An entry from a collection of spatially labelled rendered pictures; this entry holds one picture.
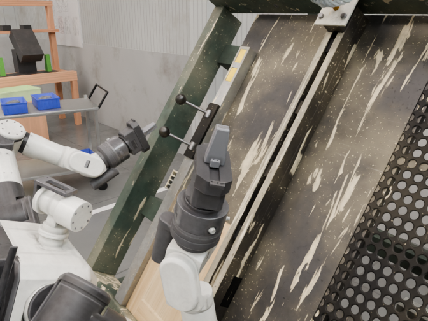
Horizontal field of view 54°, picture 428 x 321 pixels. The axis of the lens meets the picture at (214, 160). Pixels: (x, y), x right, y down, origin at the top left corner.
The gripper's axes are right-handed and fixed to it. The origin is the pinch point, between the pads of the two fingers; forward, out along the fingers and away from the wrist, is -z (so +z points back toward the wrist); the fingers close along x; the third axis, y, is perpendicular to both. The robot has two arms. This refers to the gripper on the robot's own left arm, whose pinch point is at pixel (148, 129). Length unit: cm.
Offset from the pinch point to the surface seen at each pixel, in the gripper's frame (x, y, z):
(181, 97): -7.9, 9.9, -11.4
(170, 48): 91, -351, -197
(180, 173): 13.7, 13.2, 1.3
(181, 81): -3.8, -10.7, -23.8
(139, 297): 38, 20, 35
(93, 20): 54, -548, -190
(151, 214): 30.4, -1.4, 13.2
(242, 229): 14, 52, 7
